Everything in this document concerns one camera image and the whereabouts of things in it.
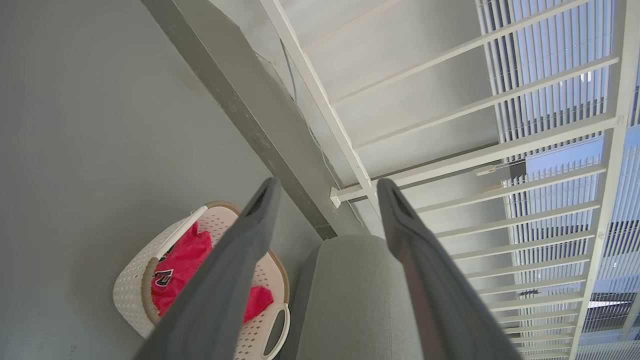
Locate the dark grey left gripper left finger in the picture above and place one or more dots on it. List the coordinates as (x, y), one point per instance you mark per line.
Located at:
(220, 290)

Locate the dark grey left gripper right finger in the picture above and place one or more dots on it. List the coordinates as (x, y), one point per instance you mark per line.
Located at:
(440, 300)

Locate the white perforated laundry basket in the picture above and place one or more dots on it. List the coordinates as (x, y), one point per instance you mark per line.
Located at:
(131, 285)

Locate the red jersey garment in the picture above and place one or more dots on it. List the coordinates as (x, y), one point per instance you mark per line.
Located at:
(180, 265)

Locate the grey fabric sofa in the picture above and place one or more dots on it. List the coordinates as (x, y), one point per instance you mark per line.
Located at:
(350, 300)

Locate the white metal railing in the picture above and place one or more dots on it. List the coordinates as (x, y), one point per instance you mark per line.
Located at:
(500, 150)

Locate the white window blinds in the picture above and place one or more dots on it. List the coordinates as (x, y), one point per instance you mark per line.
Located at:
(555, 85)

